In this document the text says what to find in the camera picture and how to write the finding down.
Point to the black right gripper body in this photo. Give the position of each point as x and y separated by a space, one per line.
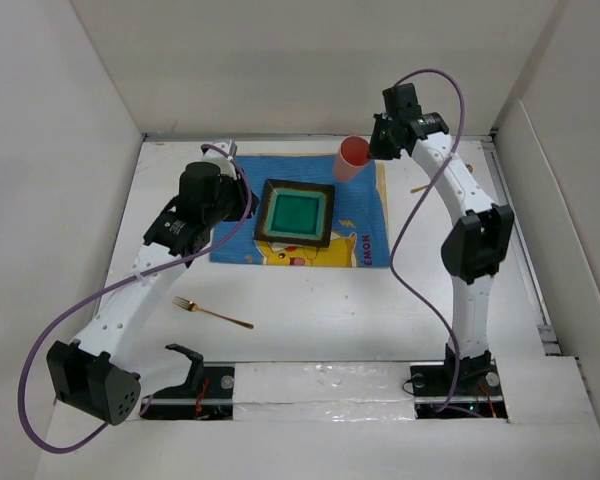
382 141

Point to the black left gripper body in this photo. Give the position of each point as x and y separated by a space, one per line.
232 204

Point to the pink plastic cup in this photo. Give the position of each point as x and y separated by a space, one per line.
353 155

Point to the green square ceramic plate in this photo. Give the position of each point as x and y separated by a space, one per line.
297 213

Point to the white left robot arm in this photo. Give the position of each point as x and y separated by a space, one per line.
93 372

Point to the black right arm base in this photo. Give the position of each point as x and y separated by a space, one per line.
476 392

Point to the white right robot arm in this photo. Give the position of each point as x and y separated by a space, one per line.
471 253

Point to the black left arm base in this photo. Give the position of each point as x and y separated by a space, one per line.
193 390

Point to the gold spoon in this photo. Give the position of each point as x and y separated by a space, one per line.
424 187

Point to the gold fork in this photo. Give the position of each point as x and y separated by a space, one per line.
191 306

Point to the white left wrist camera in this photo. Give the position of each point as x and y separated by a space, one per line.
221 153

